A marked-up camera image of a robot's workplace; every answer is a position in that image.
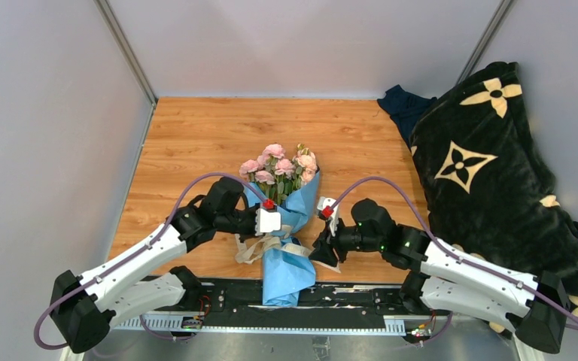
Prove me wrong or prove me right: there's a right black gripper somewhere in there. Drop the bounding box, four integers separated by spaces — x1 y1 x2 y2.
309 214 384 266

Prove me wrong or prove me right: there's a cream ribbon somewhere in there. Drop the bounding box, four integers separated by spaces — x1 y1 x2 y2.
233 232 342 274

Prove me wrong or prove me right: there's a blue wrapping paper sheet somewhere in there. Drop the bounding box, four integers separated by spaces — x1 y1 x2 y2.
258 171 321 307

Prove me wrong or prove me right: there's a pink fake flower stem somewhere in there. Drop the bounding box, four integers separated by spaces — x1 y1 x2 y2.
239 159 262 181

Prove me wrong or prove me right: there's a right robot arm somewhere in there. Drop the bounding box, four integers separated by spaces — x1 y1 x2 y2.
309 197 569 354

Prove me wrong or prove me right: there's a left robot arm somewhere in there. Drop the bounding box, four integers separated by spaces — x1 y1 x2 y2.
34 172 274 353

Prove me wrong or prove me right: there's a dark navy cloth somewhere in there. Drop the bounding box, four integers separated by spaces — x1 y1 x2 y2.
377 85 437 149

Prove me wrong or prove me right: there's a black patterned plush blanket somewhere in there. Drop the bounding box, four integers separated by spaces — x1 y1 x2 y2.
409 62 578 317

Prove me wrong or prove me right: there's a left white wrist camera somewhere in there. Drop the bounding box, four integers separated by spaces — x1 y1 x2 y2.
254 199 281 236

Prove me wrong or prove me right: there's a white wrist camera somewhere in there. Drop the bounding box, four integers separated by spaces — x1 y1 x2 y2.
254 199 281 236
315 196 339 236

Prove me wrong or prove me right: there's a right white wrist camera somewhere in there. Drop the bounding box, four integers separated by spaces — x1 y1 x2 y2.
315 196 339 236

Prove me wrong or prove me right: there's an aluminium frame rail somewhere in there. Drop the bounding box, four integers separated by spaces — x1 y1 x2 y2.
59 280 546 361

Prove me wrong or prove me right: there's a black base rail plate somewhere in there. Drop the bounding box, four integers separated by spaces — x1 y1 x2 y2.
163 278 432 330

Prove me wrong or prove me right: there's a left vertical frame post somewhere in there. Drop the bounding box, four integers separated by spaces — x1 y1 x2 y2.
93 0 158 109

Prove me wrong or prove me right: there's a vertical frame post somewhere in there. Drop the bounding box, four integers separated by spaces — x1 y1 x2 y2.
93 0 158 109
455 0 516 85

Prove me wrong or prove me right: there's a right vertical frame post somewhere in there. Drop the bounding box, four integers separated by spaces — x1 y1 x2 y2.
455 0 516 85

